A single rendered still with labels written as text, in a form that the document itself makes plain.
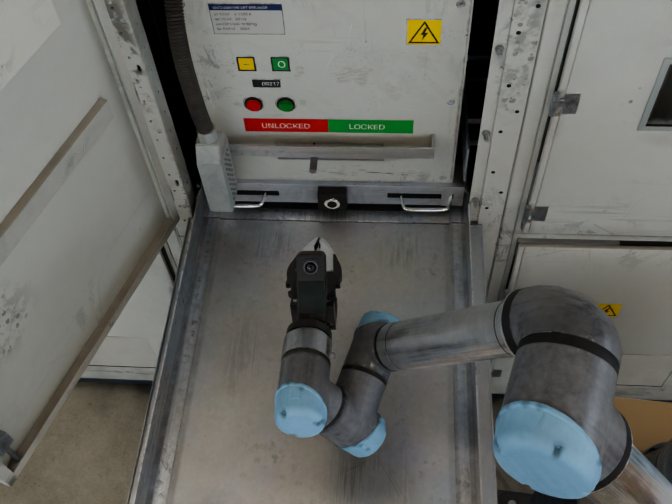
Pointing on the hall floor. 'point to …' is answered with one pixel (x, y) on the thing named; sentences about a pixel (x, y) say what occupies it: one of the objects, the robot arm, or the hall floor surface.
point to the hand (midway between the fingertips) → (318, 240)
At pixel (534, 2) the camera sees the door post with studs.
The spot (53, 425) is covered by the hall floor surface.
